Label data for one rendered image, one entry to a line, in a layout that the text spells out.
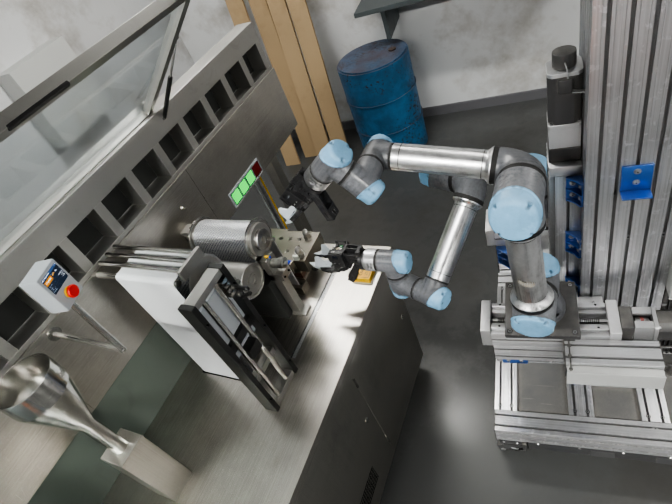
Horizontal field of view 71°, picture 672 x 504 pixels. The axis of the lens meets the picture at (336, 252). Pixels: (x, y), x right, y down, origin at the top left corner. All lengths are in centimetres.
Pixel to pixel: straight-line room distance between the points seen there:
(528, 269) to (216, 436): 109
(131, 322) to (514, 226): 122
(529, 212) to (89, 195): 122
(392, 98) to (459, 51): 77
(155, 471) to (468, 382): 154
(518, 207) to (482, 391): 150
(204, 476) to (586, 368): 123
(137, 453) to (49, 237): 64
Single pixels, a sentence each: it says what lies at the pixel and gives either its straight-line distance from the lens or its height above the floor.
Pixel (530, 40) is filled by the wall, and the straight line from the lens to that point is 415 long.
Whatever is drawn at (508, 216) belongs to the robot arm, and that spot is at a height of 142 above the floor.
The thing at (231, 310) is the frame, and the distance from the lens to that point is 136.
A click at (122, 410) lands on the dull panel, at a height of 104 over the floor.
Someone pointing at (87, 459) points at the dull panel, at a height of 105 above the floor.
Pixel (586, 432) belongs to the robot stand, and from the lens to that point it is 216.
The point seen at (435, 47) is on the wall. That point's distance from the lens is 416.
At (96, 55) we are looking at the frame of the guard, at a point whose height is 198.
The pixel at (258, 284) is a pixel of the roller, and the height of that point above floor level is 114.
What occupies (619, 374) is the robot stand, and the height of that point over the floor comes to 73.
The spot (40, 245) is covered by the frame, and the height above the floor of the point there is 161.
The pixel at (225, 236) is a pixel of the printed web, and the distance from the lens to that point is 164.
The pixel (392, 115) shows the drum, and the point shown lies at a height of 42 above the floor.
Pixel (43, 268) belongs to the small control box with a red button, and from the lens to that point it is 117.
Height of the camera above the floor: 219
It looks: 41 degrees down
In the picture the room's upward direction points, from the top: 25 degrees counter-clockwise
